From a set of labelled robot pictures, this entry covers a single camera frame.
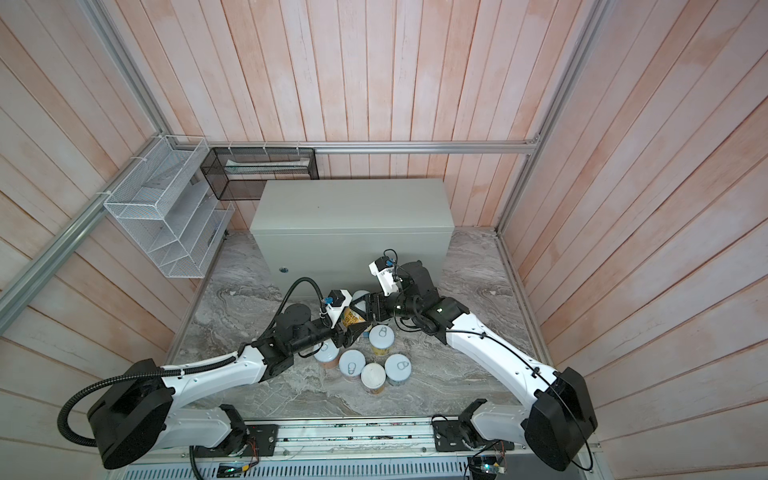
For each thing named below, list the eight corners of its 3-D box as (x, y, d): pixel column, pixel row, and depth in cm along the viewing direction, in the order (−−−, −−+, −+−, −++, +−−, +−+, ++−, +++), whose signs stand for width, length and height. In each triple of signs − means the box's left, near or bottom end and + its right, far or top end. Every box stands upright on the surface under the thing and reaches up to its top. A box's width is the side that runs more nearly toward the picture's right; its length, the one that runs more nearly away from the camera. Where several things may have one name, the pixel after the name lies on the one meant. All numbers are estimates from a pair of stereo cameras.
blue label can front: (385, 387, 84) (386, 380, 79) (385, 361, 89) (385, 353, 83) (410, 387, 84) (412, 380, 79) (408, 361, 89) (410, 353, 83)
